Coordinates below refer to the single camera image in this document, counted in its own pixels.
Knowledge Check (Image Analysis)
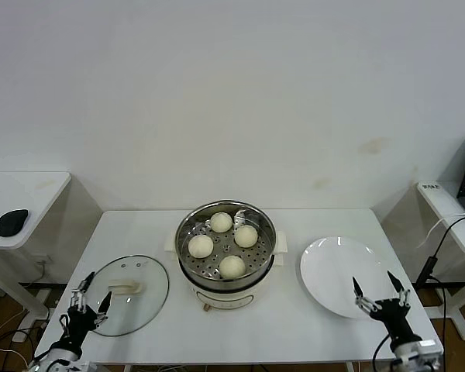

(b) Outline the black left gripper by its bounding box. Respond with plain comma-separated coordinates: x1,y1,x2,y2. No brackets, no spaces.
60,272,113,350

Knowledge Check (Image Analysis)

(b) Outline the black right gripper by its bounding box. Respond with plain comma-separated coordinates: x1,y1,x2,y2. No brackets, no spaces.
351,270,414,344

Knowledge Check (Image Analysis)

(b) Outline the round glass pot lid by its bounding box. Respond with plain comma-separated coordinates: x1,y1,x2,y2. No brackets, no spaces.
80,253,171,337

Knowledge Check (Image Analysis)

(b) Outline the white steamed baozi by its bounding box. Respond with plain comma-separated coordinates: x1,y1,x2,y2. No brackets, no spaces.
188,234,215,260
233,225,260,249
210,212,233,233
219,254,246,279

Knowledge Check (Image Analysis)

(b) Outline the stainless steel steamer basket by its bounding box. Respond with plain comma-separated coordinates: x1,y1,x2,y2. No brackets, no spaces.
164,199,291,290

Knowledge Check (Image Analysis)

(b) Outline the round white plate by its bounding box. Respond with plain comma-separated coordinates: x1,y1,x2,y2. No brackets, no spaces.
300,236,396,320

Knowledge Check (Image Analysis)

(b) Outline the black computer mouse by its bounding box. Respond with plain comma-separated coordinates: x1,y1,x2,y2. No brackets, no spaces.
0,208,30,237

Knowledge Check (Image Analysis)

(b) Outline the white side desk with label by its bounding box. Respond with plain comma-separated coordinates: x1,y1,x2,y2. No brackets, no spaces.
417,180,465,342

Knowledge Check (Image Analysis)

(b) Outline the cream electric cooker pot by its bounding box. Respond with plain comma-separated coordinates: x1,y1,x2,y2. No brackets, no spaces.
164,232,291,313

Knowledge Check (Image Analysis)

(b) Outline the black power cable with adapter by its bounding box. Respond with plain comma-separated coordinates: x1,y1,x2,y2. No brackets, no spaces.
415,215,465,372

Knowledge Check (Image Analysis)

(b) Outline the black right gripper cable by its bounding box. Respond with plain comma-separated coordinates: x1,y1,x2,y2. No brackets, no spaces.
372,335,394,372

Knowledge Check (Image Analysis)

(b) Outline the thin black floor cable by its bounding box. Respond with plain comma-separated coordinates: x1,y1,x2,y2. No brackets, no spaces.
0,327,46,350

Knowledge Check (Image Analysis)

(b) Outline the thin white floor cable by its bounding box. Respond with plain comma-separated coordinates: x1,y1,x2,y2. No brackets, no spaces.
0,308,28,356

